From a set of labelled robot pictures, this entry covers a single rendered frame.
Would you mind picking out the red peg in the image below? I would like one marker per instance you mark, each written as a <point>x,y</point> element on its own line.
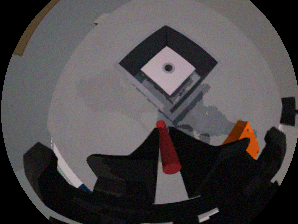
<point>169,158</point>

